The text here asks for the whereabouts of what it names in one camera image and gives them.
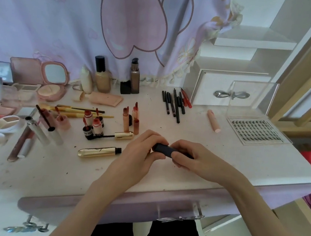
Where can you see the person's right hand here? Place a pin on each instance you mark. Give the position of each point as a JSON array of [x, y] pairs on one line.
[[205, 164]]

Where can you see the person's left hand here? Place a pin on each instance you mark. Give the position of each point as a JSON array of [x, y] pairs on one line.
[[130, 157]]

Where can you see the person's right thumb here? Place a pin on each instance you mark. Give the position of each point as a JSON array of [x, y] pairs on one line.
[[179, 159]]

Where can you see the person's left thumb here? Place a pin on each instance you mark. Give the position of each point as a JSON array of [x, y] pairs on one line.
[[157, 156]]

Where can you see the dark blue lipstick tube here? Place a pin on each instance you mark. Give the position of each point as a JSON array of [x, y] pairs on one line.
[[163, 149]]

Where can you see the person's left forearm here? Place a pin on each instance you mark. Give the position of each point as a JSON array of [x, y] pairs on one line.
[[90, 208]]

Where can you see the person's right forearm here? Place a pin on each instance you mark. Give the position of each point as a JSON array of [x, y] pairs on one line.
[[266, 213]]

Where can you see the peach lip gloss tube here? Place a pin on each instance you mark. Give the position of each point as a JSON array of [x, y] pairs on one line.
[[136, 120], [125, 120]]

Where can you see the lilac desk drawer front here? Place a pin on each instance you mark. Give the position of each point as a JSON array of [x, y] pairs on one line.
[[137, 202]]

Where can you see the pink concealer stick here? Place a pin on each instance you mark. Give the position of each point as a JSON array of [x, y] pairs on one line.
[[213, 121]]

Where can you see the row of dark makeup pencils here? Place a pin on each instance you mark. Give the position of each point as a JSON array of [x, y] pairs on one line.
[[174, 104]]

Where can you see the gold mascara tube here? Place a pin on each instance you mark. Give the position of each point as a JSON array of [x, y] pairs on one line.
[[98, 152]]

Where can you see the red makeup pencil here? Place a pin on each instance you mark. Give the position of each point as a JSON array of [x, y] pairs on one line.
[[186, 99]]

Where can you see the red white lip gloss tube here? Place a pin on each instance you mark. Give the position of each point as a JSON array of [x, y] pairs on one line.
[[87, 121], [98, 129]]

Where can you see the black square cap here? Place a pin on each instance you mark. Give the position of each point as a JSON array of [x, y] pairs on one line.
[[125, 88]]

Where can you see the person's black trousers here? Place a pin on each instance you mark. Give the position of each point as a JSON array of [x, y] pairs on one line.
[[148, 234]]

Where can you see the pink squeeze tube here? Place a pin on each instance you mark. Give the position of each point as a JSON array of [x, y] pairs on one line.
[[103, 98]]

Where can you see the brown pump foundation bottle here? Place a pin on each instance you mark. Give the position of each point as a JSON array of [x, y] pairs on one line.
[[135, 78]]

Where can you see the false eyelash tray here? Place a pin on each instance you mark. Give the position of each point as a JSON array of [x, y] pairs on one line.
[[256, 130]]

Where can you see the white small drawer box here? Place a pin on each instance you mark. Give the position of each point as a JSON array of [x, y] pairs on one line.
[[215, 83]]

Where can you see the clear acrylic lash box lid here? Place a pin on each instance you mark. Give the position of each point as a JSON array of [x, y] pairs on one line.
[[254, 100]]

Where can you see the beige foundation bottle black cap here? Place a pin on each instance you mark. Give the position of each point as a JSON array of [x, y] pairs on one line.
[[103, 76]]

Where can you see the pink small pot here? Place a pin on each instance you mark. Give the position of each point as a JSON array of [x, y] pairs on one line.
[[63, 122]]

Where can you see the cream white bottle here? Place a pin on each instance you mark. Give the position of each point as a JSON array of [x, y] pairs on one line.
[[86, 80]]

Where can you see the white slim tube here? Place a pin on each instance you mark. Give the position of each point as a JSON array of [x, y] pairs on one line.
[[55, 135]]

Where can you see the black mascara wand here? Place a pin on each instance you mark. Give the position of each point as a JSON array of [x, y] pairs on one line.
[[44, 117]]

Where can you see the silver mascara tube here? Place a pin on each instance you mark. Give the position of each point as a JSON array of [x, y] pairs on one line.
[[37, 132]]

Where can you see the pink mirror powder compact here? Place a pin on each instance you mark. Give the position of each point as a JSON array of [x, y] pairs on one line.
[[52, 83]]

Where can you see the brown lip gloss tube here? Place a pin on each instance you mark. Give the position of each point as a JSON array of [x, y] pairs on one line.
[[20, 144]]

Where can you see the clear eyeshadow palette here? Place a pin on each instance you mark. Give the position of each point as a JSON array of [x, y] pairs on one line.
[[26, 90]]

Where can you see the lilac heart print curtain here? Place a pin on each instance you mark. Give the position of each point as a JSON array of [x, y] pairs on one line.
[[85, 20]]

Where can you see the white oval window compact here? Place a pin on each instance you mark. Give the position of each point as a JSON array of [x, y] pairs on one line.
[[7, 124]]

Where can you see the pink square box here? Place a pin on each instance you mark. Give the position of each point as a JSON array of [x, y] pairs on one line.
[[25, 69]]

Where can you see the white wall shelf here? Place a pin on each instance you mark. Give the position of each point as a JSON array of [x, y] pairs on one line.
[[254, 39]]

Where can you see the wooden bed frame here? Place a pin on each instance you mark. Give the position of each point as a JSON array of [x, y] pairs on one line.
[[307, 89]]

